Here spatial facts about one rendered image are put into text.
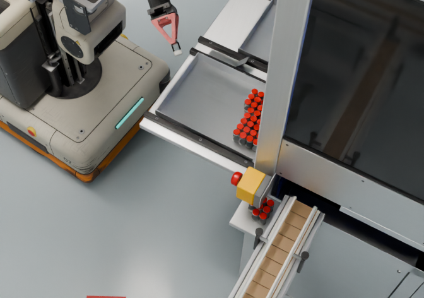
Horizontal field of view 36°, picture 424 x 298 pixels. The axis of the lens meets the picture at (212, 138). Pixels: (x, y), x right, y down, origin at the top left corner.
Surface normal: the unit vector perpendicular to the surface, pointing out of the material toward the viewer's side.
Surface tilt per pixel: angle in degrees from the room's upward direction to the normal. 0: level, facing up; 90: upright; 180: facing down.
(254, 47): 0
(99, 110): 0
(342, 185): 90
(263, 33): 0
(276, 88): 90
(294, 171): 90
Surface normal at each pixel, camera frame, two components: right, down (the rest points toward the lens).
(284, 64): -0.49, 0.75
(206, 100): 0.01, -0.51
